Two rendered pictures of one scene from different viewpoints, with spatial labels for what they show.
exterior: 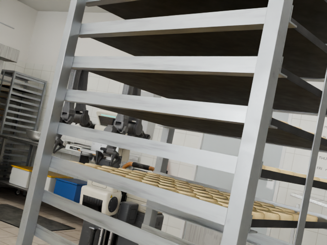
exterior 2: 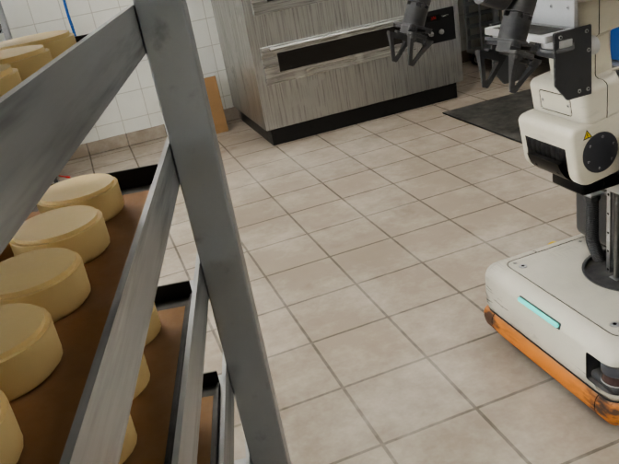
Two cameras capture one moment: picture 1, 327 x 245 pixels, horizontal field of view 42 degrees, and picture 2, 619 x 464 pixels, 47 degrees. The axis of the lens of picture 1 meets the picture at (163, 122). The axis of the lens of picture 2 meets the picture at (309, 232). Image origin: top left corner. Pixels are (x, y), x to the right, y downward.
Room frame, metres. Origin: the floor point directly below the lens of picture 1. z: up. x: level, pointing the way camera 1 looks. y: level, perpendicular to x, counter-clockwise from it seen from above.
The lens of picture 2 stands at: (1.17, -0.41, 1.37)
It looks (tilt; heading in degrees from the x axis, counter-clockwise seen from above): 24 degrees down; 45
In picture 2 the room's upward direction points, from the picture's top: 10 degrees counter-clockwise
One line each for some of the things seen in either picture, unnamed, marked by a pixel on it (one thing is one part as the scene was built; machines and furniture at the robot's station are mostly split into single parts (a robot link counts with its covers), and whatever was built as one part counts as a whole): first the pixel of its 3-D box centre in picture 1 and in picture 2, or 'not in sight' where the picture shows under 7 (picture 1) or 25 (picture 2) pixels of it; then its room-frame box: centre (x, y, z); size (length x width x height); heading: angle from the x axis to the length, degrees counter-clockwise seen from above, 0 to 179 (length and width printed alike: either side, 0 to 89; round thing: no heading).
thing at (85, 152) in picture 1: (100, 160); (541, 45); (2.83, 0.35, 0.99); 0.28 x 0.16 x 0.22; 60
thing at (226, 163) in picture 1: (136, 144); not in sight; (0.95, 0.05, 1.14); 0.64 x 0.03 x 0.03; 46
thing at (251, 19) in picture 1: (161, 25); not in sight; (0.95, 0.05, 1.41); 0.64 x 0.03 x 0.03; 46
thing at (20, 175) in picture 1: (30, 177); not in sight; (6.28, 1.71, 0.36); 0.46 x 0.38 x 0.26; 149
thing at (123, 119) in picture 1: (126, 97); not in sight; (2.57, 0.25, 1.40); 0.11 x 0.06 x 0.43; 61
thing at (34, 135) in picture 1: (38, 136); not in sight; (6.26, 1.72, 0.95); 0.39 x 0.39 x 0.14
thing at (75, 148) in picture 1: (81, 148); not in sight; (5.84, 1.01, 0.92); 0.32 x 0.30 x 0.09; 157
